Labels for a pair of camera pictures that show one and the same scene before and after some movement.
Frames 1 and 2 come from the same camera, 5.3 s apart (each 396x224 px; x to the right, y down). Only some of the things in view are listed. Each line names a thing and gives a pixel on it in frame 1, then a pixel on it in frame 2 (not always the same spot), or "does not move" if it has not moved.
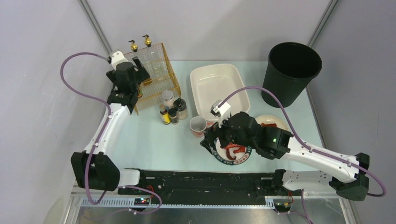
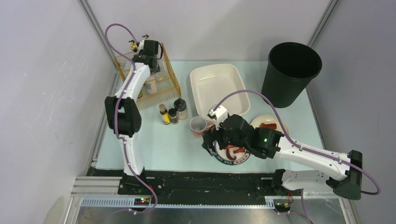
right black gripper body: x=217 y=136 does not move
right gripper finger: x=211 y=134 does not move
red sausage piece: x=273 y=125 does not move
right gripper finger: x=225 y=136 does not move
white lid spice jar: x=168 y=96 -> x=151 y=86
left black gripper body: x=139 y=72 -> x=144 y=59
